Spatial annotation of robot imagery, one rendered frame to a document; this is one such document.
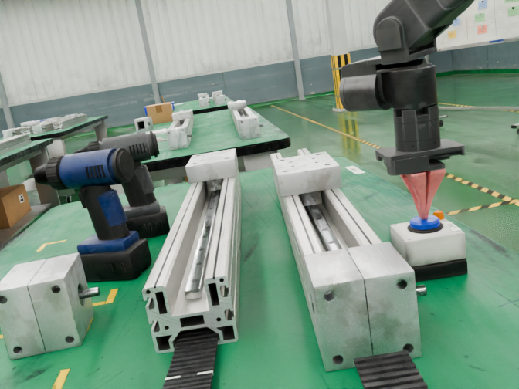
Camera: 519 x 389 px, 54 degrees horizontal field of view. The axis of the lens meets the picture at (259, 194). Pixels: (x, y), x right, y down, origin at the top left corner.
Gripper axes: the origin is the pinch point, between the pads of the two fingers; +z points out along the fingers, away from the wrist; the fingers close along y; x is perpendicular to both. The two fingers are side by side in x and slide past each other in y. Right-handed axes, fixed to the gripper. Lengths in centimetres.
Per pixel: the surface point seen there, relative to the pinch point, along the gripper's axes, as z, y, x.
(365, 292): 0.2, 12.9, 21.0
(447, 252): 4.7, -1.5, 4.1
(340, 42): -42, -179, -988
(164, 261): 0.0, 35.4, 3.7
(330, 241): 2.6, 13.1, -1.1
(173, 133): 2, 58, -177
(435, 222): 1.1, -0.9, 1.8
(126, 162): -10.7, 42.7, -16.5
